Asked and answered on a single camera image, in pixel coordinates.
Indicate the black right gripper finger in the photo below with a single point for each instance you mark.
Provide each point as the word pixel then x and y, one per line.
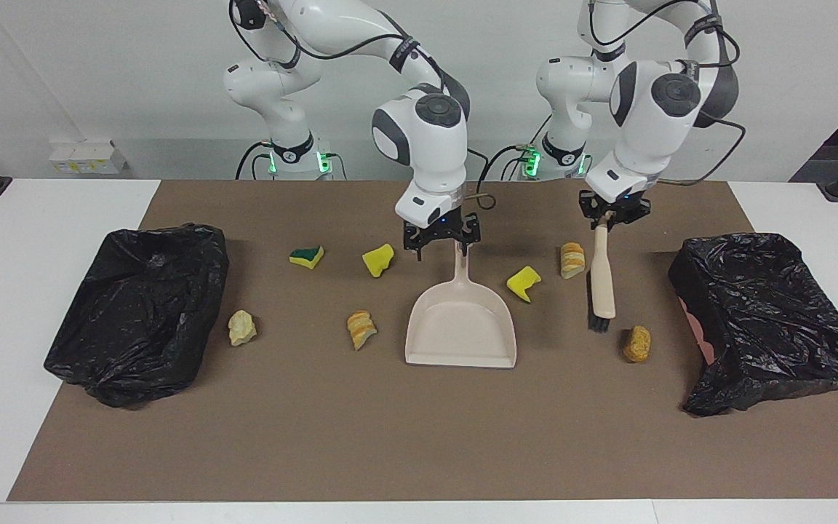
pixel 463 246
pixel 419 252

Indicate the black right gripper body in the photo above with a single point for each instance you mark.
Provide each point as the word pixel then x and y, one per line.
pixel 441 229

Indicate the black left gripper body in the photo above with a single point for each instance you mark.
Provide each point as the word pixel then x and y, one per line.
pixel 615 209

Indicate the striped bread piece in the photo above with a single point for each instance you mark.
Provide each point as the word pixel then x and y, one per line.
pixel 572 260
pixel 361 329

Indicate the beige hand brush black bristles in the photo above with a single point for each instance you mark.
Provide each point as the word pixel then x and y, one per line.
pixel 602 280

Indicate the beige plastic dustpan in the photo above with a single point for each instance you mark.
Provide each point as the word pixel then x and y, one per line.
pixel 463 327

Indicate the green and yellow sponge piece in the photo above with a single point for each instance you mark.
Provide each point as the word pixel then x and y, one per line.
pixel 308 257

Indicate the brown bread nugget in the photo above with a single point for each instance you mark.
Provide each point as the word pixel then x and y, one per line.
pixel 637 344

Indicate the pale bread chunk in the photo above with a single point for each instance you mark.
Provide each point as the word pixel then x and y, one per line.
pixel 241 328

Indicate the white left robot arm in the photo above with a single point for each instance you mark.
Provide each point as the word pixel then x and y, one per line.
pixel 652 109

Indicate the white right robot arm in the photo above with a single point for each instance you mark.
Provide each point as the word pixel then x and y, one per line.
pixel 426 145

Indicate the black bag lined pink bin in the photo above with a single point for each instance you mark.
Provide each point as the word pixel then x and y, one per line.
pixel 768 320

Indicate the left black trash bag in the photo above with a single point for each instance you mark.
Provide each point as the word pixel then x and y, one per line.
pixel 135 313

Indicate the brown table mat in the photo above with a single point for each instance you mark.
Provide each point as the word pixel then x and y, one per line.
pixel 419 437

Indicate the white power box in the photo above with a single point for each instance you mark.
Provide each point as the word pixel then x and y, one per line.
pixel 88 156

